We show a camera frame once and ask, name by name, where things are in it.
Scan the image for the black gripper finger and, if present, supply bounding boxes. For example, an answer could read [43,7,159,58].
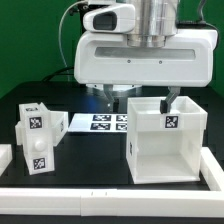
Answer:
[103,84,119,112]
[160,86,181,114]

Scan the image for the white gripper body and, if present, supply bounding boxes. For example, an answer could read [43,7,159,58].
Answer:
[74,29,217,87]

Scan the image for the white drawer box frame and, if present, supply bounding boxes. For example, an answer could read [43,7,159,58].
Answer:
[126,96,207,184]

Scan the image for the white small drawer with knob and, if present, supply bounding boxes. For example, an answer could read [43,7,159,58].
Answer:
[15,103,68,175]

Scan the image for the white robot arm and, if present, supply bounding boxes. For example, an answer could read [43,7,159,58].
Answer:
[74,0,218,113]

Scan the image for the white marker sheet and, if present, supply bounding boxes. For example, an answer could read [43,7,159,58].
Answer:
[69,113,127,133]

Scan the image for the white left fence block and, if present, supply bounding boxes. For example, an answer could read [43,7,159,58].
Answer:
[0,144,12,176]

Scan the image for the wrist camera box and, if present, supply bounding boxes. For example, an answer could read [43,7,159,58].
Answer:
[83,3,135,33]

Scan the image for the black cable bundle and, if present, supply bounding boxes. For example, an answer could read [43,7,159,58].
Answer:
[41,0,88,83]

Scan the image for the white right fence rail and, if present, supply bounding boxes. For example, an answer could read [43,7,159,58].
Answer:
[200,147,224,192]

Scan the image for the white fence rail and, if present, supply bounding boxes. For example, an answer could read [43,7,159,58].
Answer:
[0,188,224,218]
[200,147,224,192]

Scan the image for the white front fence rail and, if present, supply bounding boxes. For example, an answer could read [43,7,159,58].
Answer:
[0,188,224,218]

